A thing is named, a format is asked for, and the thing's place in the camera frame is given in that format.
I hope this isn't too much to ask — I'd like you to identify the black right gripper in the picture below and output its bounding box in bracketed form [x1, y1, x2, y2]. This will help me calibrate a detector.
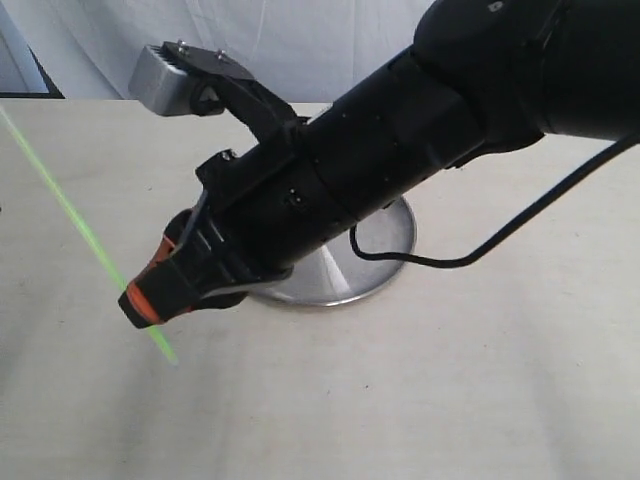
[118, 146, 360, 329]

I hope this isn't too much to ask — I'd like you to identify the green translucent straw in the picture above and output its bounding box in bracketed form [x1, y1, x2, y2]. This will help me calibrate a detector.
[1, 100, 179, 366]

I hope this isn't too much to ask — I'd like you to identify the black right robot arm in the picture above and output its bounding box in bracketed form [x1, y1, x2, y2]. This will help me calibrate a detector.
[128, 1, 639, 316]

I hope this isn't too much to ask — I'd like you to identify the round metal stand base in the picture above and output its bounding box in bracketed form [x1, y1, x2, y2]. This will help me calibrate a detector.
[253, 197, 417, 307]

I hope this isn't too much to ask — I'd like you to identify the white fabric backdrop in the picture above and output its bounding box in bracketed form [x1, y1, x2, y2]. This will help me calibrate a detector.
[1, 1, 430, 103]

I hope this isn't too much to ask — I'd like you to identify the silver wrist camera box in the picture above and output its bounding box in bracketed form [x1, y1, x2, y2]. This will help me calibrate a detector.
[128, 45, 196, 117]

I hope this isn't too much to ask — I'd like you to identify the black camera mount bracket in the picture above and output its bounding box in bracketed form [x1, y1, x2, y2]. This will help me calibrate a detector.
[159, 41, 306, 142]

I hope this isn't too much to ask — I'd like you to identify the black cable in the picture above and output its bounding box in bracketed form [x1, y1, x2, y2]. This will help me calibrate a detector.
[349, 134, 640, 269]

